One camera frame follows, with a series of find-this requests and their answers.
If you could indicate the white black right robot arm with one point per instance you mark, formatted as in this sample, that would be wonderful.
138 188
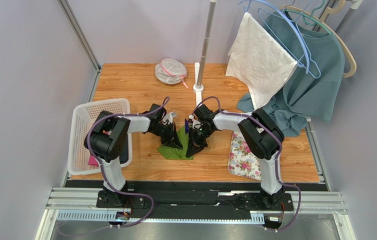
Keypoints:
261 134

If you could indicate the green hanger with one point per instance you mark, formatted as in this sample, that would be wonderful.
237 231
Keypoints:
308 17

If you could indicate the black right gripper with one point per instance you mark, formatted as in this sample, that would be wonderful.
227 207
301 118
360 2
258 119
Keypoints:
197 136

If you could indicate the blue wire hanger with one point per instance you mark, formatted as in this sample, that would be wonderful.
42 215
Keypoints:
283 33

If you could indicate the teal t-shirt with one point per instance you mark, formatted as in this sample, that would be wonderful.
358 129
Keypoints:
312 94

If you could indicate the wooden hanger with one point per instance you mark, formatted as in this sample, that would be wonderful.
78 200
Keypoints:
345 46

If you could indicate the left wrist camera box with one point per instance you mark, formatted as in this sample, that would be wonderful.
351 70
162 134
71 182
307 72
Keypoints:
169 116

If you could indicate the green paper napkin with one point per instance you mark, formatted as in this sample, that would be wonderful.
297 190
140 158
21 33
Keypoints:
170 153

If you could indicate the white plastic basket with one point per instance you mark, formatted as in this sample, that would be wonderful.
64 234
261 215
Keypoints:
83 117

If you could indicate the floral pattern tray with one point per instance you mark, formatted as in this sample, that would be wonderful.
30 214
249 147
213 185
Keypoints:
241 161

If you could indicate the white mesh laundry bag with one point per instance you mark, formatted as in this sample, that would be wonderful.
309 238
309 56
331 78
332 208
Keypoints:
171 72

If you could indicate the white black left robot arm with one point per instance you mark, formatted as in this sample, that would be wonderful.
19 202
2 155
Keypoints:
108 138

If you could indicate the grey pole with white base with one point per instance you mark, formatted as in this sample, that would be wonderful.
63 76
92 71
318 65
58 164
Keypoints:
199 67

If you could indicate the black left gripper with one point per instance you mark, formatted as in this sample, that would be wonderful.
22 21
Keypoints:
171 139

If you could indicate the pink napkin in basket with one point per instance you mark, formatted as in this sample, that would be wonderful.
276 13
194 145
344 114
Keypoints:
92 161

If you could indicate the white towel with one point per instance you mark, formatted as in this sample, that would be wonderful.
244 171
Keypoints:
259 61

